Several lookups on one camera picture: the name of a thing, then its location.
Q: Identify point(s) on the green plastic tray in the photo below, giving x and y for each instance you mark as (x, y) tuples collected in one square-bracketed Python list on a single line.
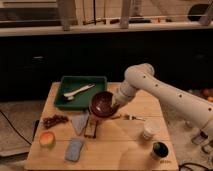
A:
[(81, 100)]

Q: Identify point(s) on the bunch of dark grapes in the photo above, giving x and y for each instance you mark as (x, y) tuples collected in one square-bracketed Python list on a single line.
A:
[(49, 122)]

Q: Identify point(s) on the white paper cup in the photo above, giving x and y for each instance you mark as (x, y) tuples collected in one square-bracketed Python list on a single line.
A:
[(150, 128)]

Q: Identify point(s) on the black green cup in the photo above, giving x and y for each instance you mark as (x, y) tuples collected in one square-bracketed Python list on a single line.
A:
[(159, 150)]

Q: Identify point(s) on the white dish brush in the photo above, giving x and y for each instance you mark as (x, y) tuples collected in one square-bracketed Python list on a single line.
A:
[(70, 95)]

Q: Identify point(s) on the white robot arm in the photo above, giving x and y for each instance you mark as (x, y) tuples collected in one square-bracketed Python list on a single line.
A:
[(141, 77)]

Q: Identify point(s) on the orange peach fruit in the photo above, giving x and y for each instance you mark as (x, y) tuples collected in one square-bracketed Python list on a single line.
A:
[(47, 139)]

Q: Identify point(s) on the blue sponge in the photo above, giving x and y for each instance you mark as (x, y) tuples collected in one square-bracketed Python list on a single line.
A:
[(73, 150)]

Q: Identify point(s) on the dark red bowl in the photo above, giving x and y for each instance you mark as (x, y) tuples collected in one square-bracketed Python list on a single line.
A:
[(101, 103)]

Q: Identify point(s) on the orange-brown bowl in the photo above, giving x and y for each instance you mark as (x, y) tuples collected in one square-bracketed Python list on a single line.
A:
[(101, 115)]

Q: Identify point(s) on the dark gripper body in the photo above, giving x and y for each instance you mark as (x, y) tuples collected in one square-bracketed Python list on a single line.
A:
[(115, 104)]

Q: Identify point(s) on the small rectangular box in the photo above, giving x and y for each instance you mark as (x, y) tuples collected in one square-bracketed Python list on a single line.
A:
[(91, 128)]

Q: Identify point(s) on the wooden handled fork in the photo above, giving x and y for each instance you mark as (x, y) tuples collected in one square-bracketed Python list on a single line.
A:
[(128, 117)]

